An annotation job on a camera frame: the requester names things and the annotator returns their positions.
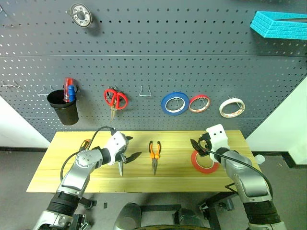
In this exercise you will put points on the black metal table frame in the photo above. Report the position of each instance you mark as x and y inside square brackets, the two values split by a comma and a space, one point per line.
[159, 208]

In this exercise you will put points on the white tape roll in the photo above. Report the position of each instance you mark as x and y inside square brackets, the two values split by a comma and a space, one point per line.
[221, 109]

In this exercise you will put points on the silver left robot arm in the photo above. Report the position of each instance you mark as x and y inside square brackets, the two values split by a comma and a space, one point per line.
[79, 172]

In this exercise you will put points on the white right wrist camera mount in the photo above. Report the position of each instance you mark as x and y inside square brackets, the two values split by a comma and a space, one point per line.
[217, 137]

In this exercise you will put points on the black cup holder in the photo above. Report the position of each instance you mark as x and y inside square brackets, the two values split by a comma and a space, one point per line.
[68, 112]

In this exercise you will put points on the grey rounded shape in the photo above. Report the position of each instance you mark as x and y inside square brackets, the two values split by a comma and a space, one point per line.
[127, 215]
[189, 219]

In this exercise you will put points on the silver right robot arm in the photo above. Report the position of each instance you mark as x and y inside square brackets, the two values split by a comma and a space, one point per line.
[244, 177]

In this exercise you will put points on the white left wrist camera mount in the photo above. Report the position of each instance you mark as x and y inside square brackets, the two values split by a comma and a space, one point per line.
[116, 143]

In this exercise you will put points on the thin red tape roll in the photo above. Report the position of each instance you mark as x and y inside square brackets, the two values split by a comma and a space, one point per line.
[201, 96]

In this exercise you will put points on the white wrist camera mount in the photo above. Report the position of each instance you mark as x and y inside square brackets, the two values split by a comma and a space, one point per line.
[217, 137]
[116, 143]

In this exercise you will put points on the small white plastic object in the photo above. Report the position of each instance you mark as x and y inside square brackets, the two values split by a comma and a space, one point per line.
[260, 158]

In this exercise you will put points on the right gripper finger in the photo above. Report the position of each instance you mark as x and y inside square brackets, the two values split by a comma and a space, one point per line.
[194, 144]
[201, 153]

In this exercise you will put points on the orange and black screwdriver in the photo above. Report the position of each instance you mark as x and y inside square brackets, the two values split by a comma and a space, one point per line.
[84, 144]

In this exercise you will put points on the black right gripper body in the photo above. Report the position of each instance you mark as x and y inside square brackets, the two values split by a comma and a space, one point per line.
[205, 143]

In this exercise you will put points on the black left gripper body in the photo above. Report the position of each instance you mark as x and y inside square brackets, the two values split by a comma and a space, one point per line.
[125, 149]

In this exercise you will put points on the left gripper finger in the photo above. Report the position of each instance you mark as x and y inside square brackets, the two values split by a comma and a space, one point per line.
[129, 138]
[133, 157]

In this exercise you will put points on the wide red tape roll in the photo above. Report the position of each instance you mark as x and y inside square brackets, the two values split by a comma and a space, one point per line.
[204, 170]

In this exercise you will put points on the blue tape roll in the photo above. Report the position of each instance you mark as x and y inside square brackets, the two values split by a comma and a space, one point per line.
[165, 101]

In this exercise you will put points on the grey metal pegboard wall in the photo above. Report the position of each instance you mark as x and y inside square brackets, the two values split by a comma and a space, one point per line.
[153, 48]

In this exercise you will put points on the round metal grinding disc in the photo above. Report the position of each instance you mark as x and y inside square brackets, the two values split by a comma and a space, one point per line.
[76, 10]

